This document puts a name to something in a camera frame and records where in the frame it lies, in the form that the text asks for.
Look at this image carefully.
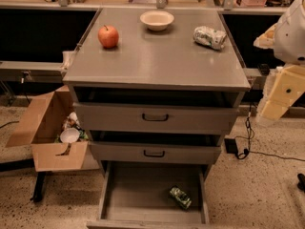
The white bowl in box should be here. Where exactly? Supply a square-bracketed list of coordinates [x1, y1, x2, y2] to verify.
[60, 128, 80, 143]

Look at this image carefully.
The black cable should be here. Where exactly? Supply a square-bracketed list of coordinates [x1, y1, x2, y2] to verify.
[234, 102, 305, 163]

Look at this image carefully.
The black remote on shelf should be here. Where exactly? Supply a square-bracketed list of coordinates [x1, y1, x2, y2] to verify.
[257, 64, 270, 76]

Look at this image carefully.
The cardboard box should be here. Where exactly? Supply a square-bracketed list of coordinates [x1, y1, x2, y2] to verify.
[6, 86, 92, 172]

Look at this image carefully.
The red apple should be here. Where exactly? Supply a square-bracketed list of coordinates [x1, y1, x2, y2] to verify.
[98, 25, 119, 49]

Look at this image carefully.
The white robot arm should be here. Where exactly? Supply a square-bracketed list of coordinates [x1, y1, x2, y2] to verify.
[254, 0, 305, 126]

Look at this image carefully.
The grey middle drawer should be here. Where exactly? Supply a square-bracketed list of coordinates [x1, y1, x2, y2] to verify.
[91, 142, 221, 164]

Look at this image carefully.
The black power adapter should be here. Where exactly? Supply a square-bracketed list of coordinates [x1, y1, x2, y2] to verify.
[225, 138, 238, 155]

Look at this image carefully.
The grey open bottom drawer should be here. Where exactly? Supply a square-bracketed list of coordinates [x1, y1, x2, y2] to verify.
[87, 162, 214, 229]

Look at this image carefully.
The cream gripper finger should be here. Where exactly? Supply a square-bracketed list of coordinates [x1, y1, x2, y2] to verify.
[255, 64, 305, 124]
[254, 25, 275, 50]

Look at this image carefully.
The grey drawer cabinet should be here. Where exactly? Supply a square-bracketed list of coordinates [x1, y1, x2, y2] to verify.
[62, 7, 252, 229]

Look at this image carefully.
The grey top drawer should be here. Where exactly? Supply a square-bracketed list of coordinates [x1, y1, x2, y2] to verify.
[73, 103, 237, 135]

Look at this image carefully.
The black table leg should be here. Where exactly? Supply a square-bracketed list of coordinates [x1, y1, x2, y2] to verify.
[30, 172, 46, 202]

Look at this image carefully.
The green can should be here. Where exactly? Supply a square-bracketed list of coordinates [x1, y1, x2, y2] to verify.
[169, 186, 192, 210]

